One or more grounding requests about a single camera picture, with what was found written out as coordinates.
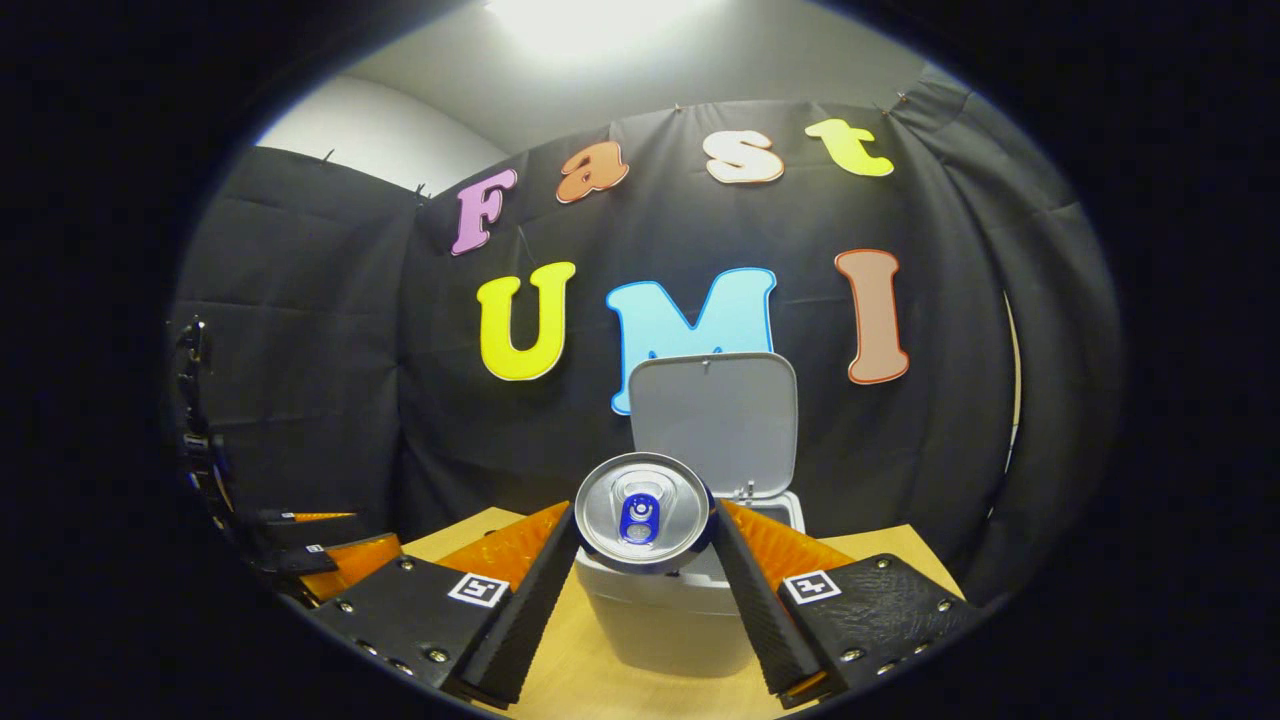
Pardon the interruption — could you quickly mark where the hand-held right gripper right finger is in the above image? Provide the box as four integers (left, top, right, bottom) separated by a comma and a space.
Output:
708, 498, 976, 709

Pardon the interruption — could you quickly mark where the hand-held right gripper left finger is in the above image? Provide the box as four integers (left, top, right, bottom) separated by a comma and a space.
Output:
310, 500, 581, 709

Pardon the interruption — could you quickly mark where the silver pop can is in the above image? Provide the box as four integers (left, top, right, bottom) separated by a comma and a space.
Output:
574, 452, 713, 576

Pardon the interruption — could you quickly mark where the white desktop garbage bin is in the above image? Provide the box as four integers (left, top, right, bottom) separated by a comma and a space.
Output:
575, 351, 806, 679

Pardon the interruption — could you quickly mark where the wooden desktop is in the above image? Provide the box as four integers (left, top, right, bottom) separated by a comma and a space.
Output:
400, 507, 966, 720

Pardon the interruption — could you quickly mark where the black backdrop cloth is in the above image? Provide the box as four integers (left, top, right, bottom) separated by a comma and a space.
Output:
170, 85, 1126, 601

